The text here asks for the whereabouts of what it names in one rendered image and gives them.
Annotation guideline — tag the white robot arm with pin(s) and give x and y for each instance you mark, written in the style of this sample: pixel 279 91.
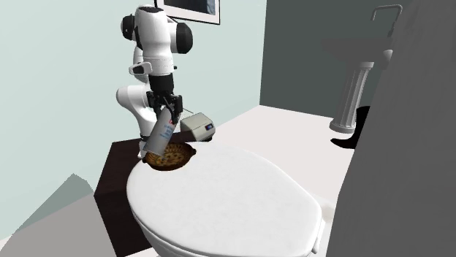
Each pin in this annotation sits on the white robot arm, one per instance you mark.
pixel 156 39

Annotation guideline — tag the framed wall picture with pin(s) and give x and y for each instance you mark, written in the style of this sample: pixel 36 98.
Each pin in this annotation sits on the framed wall picture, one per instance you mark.
pixel 194 10

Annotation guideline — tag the white cylindrical bottle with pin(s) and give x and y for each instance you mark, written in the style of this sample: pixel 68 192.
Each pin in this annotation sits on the white cylindrical bottle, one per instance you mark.
pixel 160 136

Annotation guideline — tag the white pedestal sink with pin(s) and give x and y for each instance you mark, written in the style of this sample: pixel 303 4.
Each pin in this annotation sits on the white pedestal sink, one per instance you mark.
pixel 351 96

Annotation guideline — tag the dark brown robot stand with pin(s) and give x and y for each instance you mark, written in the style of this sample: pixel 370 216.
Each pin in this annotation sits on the dark brown robot stand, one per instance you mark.
pixel 117 192

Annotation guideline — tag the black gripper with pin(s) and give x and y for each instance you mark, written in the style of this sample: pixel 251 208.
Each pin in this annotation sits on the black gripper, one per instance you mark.
pixel 161 85

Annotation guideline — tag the white toilet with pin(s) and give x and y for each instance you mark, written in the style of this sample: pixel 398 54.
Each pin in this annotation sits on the white toilet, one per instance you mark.
pixel 221 199

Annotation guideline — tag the brown patterned bowl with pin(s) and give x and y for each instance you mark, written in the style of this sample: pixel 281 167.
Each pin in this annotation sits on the brown patterned bowl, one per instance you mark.
pixel 173 157

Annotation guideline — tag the grey box with blue display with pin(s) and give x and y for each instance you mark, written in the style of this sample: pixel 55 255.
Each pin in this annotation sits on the grey box with blue display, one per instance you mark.
pixel 198 126

